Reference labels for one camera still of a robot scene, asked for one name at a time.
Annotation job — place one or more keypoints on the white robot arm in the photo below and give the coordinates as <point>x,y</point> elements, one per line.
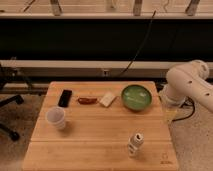
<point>188,80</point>

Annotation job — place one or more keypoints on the white sponge block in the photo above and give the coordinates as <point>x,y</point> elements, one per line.
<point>107,99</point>

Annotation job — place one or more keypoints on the red sausage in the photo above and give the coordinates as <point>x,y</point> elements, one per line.
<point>86,101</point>

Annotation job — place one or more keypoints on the green bowl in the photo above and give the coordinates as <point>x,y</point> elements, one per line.
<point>136,97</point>

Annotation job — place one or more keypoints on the black phone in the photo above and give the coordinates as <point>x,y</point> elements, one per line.
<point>65,98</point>

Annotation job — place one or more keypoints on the white plastic cup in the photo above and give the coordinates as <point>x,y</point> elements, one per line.
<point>55,116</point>

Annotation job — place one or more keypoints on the black office chair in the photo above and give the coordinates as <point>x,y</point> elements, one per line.
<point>18,99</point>

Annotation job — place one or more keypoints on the wall power outlet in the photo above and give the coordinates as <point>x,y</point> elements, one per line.
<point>105,72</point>

